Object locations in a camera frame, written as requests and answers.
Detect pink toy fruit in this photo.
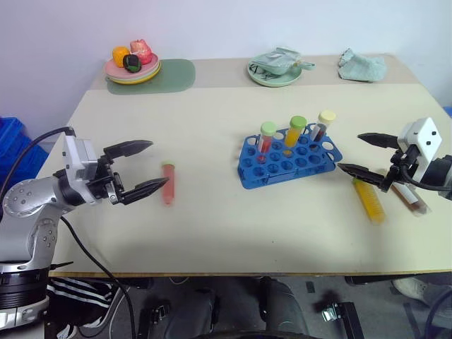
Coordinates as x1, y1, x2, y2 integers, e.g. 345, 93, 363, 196
129, 38, 154, 66

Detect pale green fabric pouch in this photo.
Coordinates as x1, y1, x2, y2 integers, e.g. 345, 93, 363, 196
248, 46, 316, 77

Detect black white striped cloth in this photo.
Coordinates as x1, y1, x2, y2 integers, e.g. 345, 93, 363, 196
47, 277, 121, 328

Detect long black loose cable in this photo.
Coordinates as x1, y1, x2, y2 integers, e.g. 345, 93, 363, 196
59, 215, 138, 339

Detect orange toy fruit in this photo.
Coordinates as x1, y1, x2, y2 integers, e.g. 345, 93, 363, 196
112, 46, 131, 69

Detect red tube with green cap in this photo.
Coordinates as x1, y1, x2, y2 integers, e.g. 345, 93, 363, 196
259, 121, 277, 164

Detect blue plastic crate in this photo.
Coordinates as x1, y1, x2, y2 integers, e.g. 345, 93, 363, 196
0, 115, 49, 194

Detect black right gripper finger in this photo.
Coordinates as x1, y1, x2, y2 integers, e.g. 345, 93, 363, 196
336, 162, 388, 192
357, 132, 400, 150

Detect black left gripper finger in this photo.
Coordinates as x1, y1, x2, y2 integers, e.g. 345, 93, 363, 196
117, 177, 171, 206
102, 139, 154, 158

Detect black metal frame bracket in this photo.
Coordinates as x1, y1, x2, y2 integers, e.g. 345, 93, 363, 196
316, 290, 365, 339

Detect black and green toy fruit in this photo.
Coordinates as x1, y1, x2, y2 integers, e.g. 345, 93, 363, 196
122, 53, 143, 73

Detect green placemat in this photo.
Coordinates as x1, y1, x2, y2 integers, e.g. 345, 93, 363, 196
106, 58, 196, 96

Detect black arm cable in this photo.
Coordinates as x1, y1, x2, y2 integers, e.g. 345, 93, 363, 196
401, 143, 452, 192
0, 126, 76, 202

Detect orange tube with green cap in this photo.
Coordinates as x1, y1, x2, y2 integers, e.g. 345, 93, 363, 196
283, 115, 308, 149

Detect pink plate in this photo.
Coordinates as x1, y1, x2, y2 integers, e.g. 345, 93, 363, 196
103, 55, 160, 81

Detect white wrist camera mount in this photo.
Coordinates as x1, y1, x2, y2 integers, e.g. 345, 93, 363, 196
61, 135, 99, 182
396, 117, 444, 182

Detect yellow plate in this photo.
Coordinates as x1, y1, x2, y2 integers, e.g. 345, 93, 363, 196
107, 61, 164, 86

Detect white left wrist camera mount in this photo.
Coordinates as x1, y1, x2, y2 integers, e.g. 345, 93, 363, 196
61, 135, 99, 182

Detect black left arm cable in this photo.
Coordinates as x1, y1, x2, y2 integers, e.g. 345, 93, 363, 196
0, 126, 76, 202

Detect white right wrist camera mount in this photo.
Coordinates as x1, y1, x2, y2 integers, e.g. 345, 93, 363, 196
396, 117, 444, 182

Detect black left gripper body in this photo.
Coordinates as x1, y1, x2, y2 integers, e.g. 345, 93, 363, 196
86, 153, 125, 206

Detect pink-red tube with green cap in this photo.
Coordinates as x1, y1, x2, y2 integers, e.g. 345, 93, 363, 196
160, 160, 178, 207

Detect white shoe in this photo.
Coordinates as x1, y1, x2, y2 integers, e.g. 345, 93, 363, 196
391, 277, 441, 307

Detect crumpled pale green cloth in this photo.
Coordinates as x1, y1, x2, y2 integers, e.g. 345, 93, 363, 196
337, 48, 388, 83

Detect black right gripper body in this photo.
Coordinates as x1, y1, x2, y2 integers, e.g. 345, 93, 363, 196
379, 146, 420, 194

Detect brown tube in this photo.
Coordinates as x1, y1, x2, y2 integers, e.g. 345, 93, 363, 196
389, 183, 432, 217

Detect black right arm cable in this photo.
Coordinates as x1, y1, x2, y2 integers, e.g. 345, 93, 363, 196
401, 143, 452, 192

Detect blue test tube rack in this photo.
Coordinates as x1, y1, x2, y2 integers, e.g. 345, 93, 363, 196
237, 122, 344, 190

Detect pale green plate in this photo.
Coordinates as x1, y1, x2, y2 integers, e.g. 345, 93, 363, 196
246, 59, 303, 88

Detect dark red tube yellow cap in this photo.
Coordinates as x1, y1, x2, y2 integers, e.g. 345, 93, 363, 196
309, 109, 337, 143

